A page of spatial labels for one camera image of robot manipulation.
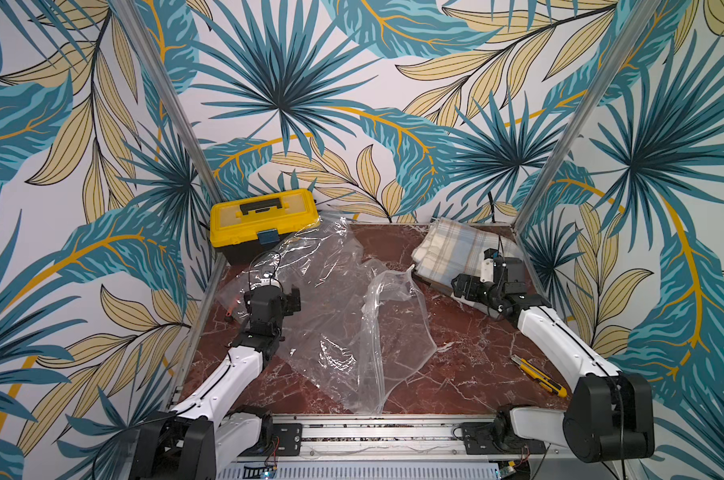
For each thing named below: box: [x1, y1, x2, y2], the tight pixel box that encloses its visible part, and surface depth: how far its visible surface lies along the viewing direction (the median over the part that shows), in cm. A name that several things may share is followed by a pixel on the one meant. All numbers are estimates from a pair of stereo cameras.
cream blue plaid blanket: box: [411, 217, 523, 287], surface depth 103 cm
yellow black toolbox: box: [210, 189, 320, 265], surface depth 100 cm
